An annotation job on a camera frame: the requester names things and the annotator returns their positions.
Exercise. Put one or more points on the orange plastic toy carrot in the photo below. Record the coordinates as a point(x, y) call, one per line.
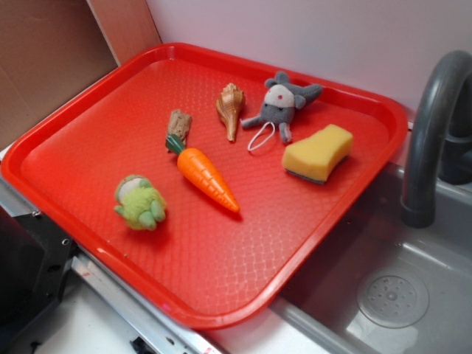
point(198, 169)

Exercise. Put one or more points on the red plastic tray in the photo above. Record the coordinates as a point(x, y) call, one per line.
point(205, 266)

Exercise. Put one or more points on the brown conch seashell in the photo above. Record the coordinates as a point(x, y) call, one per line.
point(229, 105)

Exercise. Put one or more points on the small brown wood piece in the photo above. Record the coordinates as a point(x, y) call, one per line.
point(179, 125)

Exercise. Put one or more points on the yellow kitchen sponge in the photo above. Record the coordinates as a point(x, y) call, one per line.
point(316, 157)

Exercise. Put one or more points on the grey plush mouse toy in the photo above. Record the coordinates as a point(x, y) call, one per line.
point(280, 104)

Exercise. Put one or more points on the green plush frog toy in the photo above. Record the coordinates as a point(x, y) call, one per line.
point(139, 203)

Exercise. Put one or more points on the grey plastic sink basin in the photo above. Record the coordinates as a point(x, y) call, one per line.
point(375, 285)

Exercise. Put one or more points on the grey plastic faucet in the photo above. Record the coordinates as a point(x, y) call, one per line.
point(440, 144)

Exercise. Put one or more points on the brown cardboard panel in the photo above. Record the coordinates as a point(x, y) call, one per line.
point(53, 50)

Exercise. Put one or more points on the black metal bracket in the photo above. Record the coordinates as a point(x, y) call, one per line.
point(35, 259)

